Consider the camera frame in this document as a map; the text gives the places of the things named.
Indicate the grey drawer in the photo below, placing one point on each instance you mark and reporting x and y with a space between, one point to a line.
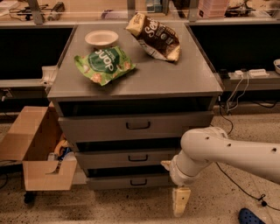
137 181
124 158
81 129

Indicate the white paper bowl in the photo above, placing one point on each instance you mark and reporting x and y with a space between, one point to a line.
101 38

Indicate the grey middle drawer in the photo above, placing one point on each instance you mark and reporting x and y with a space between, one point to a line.
124 158

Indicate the grey drawer cabinet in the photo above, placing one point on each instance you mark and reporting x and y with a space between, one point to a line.
153 87

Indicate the grey top drawer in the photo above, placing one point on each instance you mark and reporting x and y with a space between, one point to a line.
81 129

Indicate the blue shoe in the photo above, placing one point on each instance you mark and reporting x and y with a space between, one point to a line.
246 216

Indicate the pink stacked trays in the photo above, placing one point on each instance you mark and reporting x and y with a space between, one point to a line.
212 8

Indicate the grey bottom drawer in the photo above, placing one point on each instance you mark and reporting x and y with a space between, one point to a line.
137 181

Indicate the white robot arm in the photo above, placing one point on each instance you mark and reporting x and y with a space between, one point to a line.
201 147

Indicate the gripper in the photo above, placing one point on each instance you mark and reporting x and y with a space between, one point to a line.
180 176

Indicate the white power strip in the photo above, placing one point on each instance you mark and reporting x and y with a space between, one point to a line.
252 73

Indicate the open cardboard box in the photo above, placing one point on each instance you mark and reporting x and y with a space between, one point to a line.
30 139

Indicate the brown snack bag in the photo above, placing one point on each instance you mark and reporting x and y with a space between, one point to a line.
158 40

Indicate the black caster wheel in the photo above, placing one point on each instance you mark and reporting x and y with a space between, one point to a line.
29 197

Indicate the green snack bag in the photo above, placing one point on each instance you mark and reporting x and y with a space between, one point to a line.
103 66

